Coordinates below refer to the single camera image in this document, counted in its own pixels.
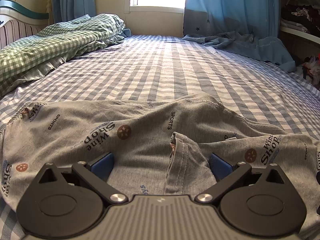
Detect blue star curtain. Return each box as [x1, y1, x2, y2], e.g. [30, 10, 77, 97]
[182, 0, 298, 72]
[51, 0, 97, 28]

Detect striped headboard with teal trim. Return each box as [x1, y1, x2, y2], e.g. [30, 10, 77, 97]
[0, 0, 50, 49]

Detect pile of mixed clothes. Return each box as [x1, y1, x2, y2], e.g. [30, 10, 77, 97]
[301, 53, 320, 86]

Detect dark clothes heap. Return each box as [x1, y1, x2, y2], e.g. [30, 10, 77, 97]
[281, 0, 320, 34]

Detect blue checked bed sheet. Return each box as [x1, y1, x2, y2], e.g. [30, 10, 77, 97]
[0, 34, 320, 240]

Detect grey printed t-shirt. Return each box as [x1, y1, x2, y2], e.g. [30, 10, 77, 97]
[0, 92, 320, 240]

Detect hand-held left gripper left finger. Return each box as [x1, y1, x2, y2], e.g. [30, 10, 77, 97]
[31, 151, 129, 204]

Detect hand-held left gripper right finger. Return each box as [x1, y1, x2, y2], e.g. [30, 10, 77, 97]
[194, 152, 291, 204]

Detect white shelf unit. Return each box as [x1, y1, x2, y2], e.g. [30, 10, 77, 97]
[278, 0, 320, 43]

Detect green checked quilt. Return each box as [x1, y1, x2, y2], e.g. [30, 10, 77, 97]
[0, 14, 126, 92]

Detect folded white clothes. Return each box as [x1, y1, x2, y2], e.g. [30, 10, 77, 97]
[280, 20, 308, 32]

